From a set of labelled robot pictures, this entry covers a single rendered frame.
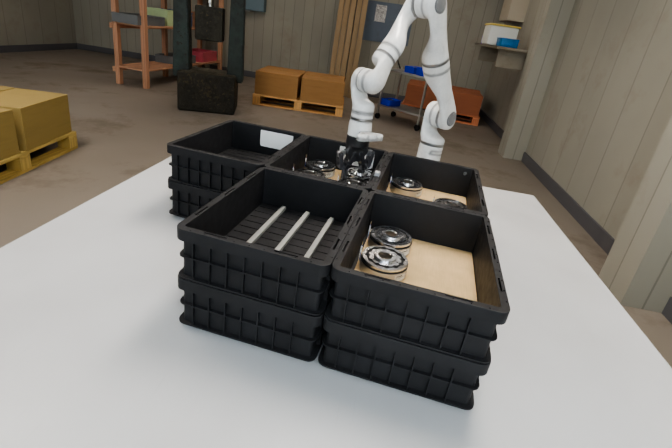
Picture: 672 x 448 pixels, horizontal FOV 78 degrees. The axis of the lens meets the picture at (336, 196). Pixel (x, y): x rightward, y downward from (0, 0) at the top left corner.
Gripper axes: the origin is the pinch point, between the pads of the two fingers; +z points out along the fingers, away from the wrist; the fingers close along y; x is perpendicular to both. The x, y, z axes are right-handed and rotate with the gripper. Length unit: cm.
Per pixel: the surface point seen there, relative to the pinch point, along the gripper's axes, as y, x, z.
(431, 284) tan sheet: 14, 56, 2
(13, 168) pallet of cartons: 123, -245, 82
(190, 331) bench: 60, 38, 15
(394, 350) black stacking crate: 31, 66, 5
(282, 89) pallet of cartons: -179, -474, 57
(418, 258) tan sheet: 9.7, 46.3, 2.1
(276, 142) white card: 15.7, -28.5, -3.1
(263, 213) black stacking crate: 36.5, 15.0, 2.3
